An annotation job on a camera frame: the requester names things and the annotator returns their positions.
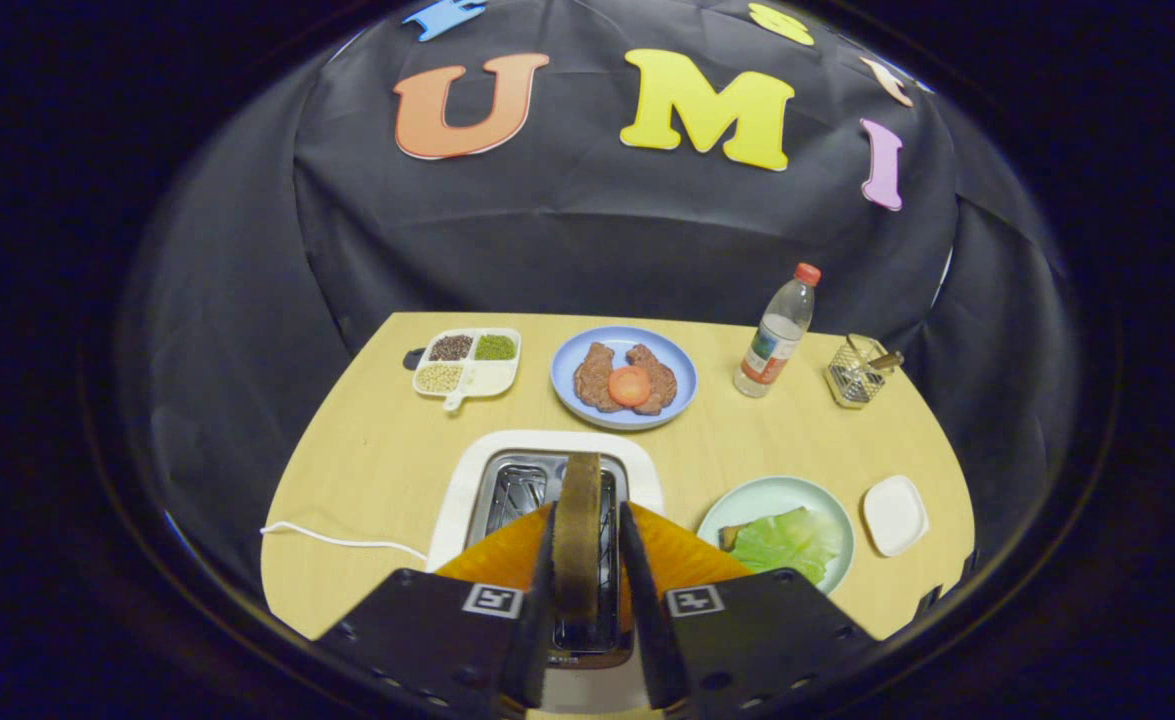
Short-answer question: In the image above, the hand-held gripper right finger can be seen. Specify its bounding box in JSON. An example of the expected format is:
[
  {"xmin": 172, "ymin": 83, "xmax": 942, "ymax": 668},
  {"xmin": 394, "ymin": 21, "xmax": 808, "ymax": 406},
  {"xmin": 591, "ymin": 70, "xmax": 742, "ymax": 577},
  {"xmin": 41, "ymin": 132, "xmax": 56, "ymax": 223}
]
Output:
[{"xmin": 617, "ymin": 500, "xmax": 883, "ymax": 720}]

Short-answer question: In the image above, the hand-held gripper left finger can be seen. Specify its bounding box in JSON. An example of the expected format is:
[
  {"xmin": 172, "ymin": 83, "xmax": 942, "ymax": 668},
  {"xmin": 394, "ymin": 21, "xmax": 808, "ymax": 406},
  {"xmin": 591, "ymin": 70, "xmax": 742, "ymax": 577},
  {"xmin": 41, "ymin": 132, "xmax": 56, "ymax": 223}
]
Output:
[{"xmin": 317, "ymin": 503, "xmax": 560, "ymax": 720}]

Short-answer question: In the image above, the round brown bread slice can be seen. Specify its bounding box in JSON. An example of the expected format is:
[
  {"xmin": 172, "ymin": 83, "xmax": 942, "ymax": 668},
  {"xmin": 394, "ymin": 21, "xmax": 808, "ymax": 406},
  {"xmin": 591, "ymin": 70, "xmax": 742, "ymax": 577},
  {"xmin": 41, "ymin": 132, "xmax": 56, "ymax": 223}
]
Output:
[{"xmin": 550, "ymin": 452, "xmax": 603, "ymax": 626}]

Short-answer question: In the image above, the green lettuce leaf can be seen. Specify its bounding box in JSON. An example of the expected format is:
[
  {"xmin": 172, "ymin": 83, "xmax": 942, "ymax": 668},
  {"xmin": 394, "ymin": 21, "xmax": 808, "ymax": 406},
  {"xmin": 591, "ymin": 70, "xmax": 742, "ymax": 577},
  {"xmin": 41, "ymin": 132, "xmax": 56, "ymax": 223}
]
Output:
[{"xmin": 727, "ymin": 507, "xmax": 845, "ymax": 586}]

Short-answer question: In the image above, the white toaster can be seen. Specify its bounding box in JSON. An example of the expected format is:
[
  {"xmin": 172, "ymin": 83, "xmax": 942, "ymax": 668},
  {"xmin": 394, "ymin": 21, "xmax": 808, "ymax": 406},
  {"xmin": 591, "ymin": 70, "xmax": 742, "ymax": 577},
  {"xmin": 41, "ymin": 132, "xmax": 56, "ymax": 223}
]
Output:
[{"xmin": 425, "ymin": 430, "xmax": 666, "ymax": 716}]

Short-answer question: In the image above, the pale green plate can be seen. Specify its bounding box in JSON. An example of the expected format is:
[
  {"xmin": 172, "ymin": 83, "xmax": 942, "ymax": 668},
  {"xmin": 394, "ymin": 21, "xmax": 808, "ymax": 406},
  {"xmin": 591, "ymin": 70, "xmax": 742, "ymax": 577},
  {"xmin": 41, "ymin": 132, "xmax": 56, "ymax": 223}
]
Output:
[{"xmin": 696, "ymin": 475, "xmax": 856, "ymax": 596}]

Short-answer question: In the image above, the red tomato slice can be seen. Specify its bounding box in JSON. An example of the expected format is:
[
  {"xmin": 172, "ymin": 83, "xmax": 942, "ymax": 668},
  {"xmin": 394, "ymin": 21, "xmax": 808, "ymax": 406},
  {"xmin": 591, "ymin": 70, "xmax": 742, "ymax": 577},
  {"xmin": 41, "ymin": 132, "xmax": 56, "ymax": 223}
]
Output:
[{"xmin": 608, "ymin": 365, "xmax": 654, "ymax": 409}]

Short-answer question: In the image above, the brown meat patty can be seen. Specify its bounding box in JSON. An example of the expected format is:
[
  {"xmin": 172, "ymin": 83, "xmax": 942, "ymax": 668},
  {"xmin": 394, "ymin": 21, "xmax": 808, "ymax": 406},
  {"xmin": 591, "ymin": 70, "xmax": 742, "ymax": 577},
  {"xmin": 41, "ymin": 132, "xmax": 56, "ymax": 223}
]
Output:
[
  {"xmin": 625, "ymin": 344, "xmax": 679, "ymax": 417},
  {"xmin": 573, "ymin": 341, "xmax": 628, "ymax": 414}
]

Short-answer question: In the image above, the white sectioned dish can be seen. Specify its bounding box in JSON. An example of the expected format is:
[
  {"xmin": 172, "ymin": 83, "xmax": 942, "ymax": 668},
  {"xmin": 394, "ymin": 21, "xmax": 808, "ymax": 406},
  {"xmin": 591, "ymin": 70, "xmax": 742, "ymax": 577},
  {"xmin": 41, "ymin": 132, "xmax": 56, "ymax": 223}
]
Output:
[{"xmin": 412, "ymin": 327, "xmax": 523, "ymax": 413}]

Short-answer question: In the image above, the small white square plate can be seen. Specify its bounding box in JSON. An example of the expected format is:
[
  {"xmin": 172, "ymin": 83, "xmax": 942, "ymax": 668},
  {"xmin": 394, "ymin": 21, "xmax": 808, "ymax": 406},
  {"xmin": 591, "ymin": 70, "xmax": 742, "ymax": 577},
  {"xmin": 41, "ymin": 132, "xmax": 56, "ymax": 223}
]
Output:
[{"xmin": 862, "ymin": 474, "xmax": 931, "ymax": 558}]

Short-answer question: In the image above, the blue plate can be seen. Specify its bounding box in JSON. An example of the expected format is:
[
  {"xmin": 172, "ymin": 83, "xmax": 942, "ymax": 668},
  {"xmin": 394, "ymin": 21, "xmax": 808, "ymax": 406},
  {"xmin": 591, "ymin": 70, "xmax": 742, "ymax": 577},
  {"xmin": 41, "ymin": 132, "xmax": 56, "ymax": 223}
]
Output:
[{"xmin": 550, "ymin": 326, "xmax": 699, "ymax": 432}]

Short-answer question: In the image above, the clear red-capped water bottle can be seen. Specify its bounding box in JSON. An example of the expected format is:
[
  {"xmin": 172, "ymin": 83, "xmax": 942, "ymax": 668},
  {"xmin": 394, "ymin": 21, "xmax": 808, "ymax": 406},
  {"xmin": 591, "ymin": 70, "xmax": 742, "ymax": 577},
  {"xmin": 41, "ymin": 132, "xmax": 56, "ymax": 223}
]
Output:
[{"xmin": 732, "ymin": 262, "xmax": 823, "ymax": 399}]

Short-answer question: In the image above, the metal utensil holder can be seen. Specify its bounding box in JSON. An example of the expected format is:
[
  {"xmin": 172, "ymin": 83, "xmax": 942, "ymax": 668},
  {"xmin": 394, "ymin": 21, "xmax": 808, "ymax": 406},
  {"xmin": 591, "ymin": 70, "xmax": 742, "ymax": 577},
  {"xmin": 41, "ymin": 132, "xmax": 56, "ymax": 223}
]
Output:
[{"xmin": 825, "ymin": 333, "xmax": 893, "ymax": 410}]

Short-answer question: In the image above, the black backdrop cloth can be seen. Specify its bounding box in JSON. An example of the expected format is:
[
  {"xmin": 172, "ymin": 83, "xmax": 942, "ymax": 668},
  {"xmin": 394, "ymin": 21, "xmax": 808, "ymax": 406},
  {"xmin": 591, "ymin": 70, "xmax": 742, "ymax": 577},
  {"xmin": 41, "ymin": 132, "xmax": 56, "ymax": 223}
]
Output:
[{"xmin": 117, "ymin": 0, "xmax": 1083, "ymax": 601}]

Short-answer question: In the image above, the white power cable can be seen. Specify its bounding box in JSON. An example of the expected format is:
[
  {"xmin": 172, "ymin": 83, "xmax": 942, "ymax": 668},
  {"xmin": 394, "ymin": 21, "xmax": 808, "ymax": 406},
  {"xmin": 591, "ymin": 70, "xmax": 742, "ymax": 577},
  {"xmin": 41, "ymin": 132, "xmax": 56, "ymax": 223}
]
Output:
[{"xmin": 260, "ymin": 520, "xmax": 430, "ymax": 561}]

